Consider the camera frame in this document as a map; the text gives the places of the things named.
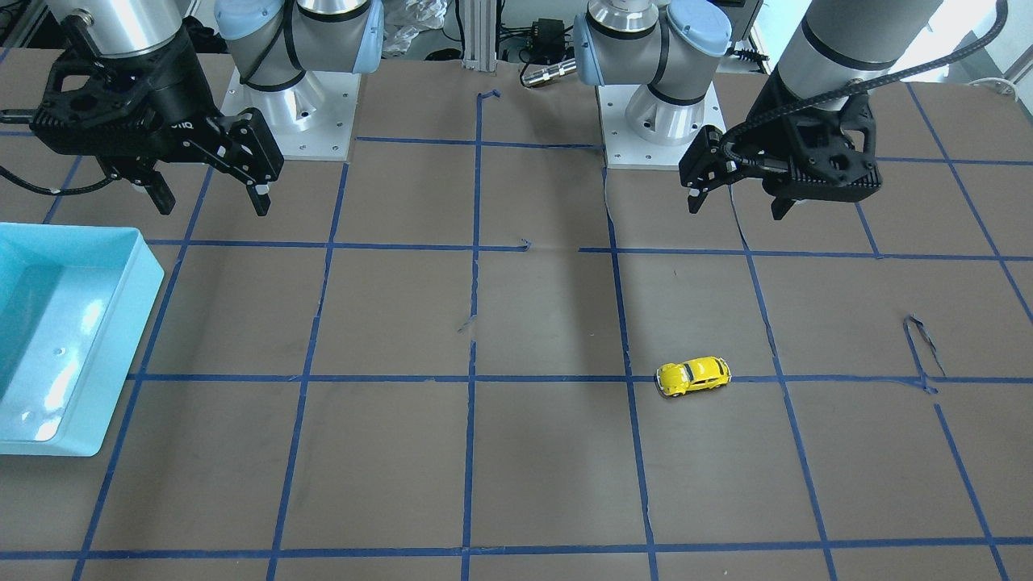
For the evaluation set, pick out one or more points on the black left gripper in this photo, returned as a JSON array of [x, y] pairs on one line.
[[767, 129]]

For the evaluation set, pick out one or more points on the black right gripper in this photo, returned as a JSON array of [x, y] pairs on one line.
[[179, 105]]

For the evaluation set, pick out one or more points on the yellow beetle toy car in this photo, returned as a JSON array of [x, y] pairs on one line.
[[704, 373]]

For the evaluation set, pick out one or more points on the light blue plastic bin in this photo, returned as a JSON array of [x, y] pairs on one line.
[[74, 304]]

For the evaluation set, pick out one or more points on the black power adapter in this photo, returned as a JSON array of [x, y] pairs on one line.
[[547, 41]]

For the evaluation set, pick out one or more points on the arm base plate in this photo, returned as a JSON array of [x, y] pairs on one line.
[[642, 131], [312, 121]]

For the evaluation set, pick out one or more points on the aluminium frame post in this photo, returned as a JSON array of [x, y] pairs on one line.
[[479, 32]]

